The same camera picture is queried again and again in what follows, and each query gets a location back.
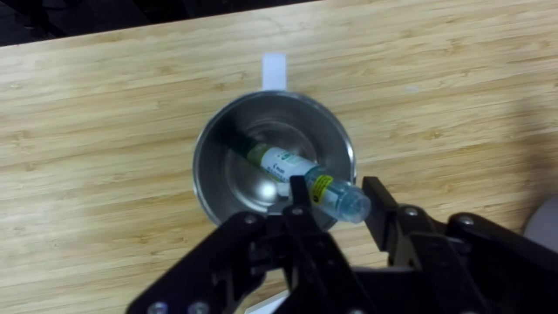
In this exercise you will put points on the green white marker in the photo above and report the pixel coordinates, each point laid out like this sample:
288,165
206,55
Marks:
285,163

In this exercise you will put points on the white enamel mug blue print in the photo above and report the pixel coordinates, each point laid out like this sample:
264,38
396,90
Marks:
245,176

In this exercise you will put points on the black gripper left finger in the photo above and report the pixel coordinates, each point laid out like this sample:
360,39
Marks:
272,251

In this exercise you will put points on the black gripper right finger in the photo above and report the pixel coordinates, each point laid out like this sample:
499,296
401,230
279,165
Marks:
464,263

